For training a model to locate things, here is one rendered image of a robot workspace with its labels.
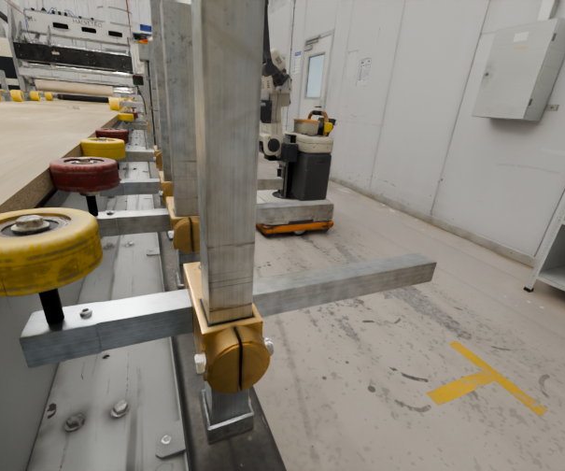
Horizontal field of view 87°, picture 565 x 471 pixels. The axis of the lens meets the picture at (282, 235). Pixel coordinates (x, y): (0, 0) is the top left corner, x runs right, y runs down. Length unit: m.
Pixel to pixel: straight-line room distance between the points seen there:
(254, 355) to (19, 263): 0.16
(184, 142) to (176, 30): 0.13
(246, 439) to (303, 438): 0.86
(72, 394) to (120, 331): 0.25
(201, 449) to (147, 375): 0.21
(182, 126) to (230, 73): 0.25
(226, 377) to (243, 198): 0.13
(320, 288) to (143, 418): 0.28
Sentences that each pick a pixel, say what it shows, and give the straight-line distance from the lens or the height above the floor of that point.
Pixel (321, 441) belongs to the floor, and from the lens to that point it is 1.20.
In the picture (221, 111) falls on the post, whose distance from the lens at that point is 0.20.
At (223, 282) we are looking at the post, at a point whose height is 0.87.
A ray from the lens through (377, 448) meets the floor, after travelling 1.24.
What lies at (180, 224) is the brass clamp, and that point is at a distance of 0.45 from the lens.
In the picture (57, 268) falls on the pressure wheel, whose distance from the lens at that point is 0.25.
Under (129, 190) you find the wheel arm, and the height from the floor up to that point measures 0.80.
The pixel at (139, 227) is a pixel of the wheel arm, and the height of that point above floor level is 0.81.
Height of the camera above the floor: 0.99
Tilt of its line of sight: 23 degrees down
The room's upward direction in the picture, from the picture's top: 5 degrees clockwise
